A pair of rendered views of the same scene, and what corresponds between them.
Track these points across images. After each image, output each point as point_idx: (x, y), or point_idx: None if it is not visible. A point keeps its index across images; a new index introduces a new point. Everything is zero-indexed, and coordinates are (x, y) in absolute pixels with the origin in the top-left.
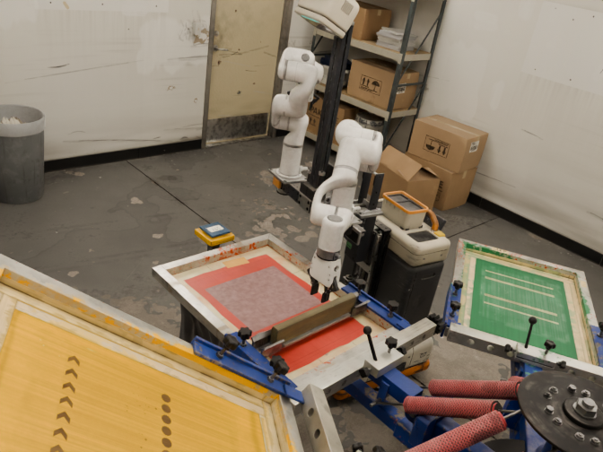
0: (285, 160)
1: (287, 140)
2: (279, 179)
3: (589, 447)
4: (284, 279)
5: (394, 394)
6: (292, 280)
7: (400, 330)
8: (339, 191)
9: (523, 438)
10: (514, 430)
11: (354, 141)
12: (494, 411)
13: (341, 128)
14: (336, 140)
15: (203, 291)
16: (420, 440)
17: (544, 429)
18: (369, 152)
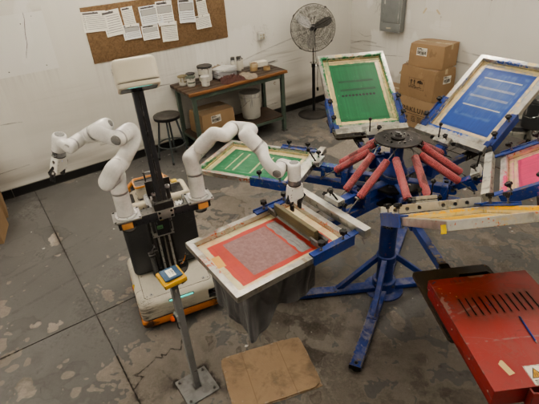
0: (127, 204)
1: (122, 191)
2: (134, 220)
3: (414, 139)
4: (239, 240)
5: (347, 204)
6: (240, 237)
7: None
8: (200, 179)
9: (362, 176)
10: None
11: (249, 128)
12: (395, 158)
13: (225, 131)
14: (227, 139)
15: (256, 276)
16: (369, 203)
17: (410, 145)
18: (256, 128)
